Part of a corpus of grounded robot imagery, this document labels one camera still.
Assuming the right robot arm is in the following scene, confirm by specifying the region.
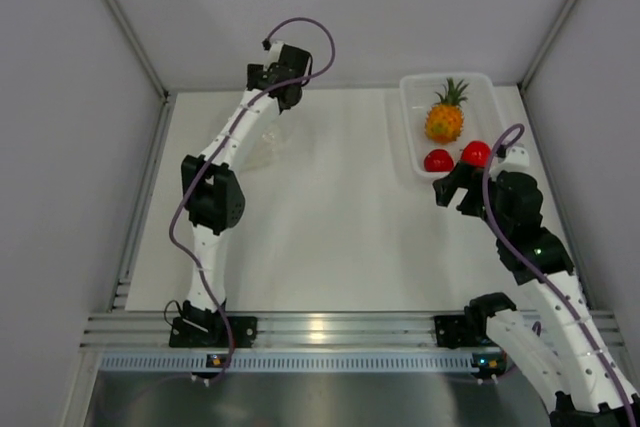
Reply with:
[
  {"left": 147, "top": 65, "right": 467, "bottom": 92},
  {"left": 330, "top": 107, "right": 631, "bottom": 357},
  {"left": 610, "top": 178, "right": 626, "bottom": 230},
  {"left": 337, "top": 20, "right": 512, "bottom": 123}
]
[{"left": 433, "top": 162, "right": 639, "bottom": 426}]

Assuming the white plastic basket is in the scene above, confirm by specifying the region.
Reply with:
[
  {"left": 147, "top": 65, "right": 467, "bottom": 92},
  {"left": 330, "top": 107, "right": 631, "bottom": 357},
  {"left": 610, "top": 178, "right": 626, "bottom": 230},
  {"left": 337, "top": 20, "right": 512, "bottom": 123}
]
[{"left": 399, "top": 72, "right": 506, "bottom": 181}]

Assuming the clear zip top bag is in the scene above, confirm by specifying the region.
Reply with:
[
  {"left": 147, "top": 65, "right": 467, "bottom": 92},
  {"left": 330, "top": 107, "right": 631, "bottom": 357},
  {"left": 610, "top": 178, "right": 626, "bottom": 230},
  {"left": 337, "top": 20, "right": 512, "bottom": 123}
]
[{"left": 241, "top": 116, "right": 313, "bottom": 172}]

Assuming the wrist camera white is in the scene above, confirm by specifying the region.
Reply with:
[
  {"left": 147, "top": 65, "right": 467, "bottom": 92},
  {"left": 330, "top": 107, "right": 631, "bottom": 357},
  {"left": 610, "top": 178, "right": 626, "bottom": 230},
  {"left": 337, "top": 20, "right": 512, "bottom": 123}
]
[
  {"left": 262, "top": 39, "right": 285, "bottom": 67},
  {"left": 493, "top": 145, "right": 530, "bottom": 175}
]

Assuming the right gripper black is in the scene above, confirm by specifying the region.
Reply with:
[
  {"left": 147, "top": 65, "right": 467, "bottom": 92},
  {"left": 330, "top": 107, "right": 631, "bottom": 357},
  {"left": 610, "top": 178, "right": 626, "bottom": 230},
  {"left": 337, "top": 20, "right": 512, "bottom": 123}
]
[{"left": 433, "top": 161, "right": 509, "bottom": 238}]

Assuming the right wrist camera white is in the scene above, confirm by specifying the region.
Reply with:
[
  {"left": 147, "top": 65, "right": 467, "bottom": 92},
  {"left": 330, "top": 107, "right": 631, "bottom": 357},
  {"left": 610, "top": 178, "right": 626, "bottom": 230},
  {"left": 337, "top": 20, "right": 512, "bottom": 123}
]
[{"left": 493, "top": 145, "right": 530, "bottom": 175}]

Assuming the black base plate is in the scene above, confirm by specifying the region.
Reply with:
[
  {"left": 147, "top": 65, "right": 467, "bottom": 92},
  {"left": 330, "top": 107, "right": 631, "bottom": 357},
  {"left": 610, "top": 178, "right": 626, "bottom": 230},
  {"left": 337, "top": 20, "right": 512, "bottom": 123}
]
[
  {"left": 433, "top": 314, "right": 480, "bottom": 349},
  {"left": 169, "top": 316, "right": 258, "bottom": 349}
]

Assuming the fake pineapple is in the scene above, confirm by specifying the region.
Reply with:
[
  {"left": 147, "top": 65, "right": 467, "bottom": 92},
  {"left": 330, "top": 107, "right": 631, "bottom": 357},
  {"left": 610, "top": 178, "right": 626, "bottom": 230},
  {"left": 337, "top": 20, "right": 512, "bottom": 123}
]
[{"left": 424, "top": 77, "right": 469, "bottom": 145}]

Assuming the white slotted cable duct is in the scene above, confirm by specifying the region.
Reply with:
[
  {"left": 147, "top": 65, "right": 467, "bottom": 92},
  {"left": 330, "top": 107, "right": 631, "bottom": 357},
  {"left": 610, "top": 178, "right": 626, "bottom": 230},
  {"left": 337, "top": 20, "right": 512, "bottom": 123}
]
[{"left": 100, "top": 352, "right": 479, "bottom": 374}]

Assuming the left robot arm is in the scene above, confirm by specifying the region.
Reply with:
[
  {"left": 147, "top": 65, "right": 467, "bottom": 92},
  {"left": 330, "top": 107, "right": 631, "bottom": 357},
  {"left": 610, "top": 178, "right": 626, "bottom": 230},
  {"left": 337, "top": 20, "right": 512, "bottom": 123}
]
[{"left": 170, "top": 41, "right": 313, "bottom": 347}]

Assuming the aluminium mounting rail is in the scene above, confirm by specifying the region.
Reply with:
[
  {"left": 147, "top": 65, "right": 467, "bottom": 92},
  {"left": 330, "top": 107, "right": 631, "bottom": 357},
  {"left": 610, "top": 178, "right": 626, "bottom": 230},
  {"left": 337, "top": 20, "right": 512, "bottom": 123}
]
[{"left": 80, "top": 311, "right": 444, "bottom": 350}]

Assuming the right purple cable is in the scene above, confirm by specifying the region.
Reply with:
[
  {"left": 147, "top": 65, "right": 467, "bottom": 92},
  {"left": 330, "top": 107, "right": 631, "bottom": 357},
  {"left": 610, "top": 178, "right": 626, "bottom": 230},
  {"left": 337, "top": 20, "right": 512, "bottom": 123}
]
[{"left": 482, "top": 123, "right": 636, "bottom": 427}]

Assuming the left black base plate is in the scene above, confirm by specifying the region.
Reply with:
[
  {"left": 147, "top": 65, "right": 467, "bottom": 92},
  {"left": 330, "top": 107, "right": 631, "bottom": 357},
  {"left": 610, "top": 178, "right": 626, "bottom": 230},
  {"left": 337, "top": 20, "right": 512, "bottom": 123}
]
[{"left": 169, "top": 316, "right": 258, "bottom": 349}]

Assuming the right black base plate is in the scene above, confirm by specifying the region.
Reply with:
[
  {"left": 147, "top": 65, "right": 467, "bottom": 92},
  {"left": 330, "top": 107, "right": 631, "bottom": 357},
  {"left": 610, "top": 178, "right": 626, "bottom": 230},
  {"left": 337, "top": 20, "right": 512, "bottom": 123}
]
[{"left": 433, "top": 314, "right": 480, "bottom": 349}]

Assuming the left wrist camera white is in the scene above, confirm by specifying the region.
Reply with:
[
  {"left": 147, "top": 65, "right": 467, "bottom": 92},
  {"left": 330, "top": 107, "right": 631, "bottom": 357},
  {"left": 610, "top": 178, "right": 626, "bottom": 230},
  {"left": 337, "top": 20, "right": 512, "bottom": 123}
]
[{"left": 262, "top": 39, "right": 285, "bottom": 67}]

